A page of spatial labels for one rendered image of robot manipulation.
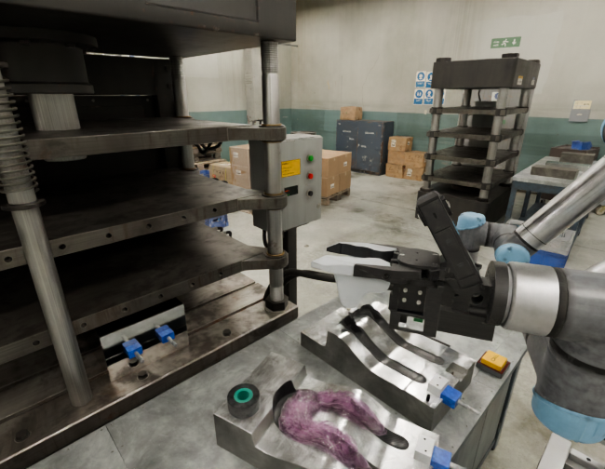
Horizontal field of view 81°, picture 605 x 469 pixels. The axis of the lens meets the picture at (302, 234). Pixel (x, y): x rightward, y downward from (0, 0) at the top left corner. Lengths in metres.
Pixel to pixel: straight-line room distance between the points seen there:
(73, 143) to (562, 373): 1.10
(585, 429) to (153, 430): 0.97
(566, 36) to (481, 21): 1.33
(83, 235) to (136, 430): 0.55
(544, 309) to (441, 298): 0.10
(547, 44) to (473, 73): 2.70
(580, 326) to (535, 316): 0.04
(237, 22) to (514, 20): 6.69
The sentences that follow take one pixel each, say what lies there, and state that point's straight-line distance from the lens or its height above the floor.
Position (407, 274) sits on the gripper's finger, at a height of 1.46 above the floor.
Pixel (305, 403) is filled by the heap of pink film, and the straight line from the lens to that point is 1.02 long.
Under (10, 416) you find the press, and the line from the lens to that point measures 1.42.
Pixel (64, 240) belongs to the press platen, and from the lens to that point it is 1.14.
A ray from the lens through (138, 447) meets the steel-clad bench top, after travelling 1.14.
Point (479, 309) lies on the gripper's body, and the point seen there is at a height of 1.42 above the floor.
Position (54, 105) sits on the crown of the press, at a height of 1.61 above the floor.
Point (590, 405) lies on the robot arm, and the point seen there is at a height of 1.34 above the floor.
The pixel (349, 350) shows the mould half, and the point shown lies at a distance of 1.16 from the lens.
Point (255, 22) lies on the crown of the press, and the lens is 1.23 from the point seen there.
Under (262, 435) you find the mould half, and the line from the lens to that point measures 0.99.
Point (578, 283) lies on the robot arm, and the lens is 0.44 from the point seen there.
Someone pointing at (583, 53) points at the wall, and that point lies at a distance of 7.36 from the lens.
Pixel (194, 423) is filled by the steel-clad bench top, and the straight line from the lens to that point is 1.14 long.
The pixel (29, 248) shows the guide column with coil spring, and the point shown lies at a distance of 1.09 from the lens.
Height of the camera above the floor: 1.64
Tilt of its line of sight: 21 degrees down
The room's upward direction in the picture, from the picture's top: straight up
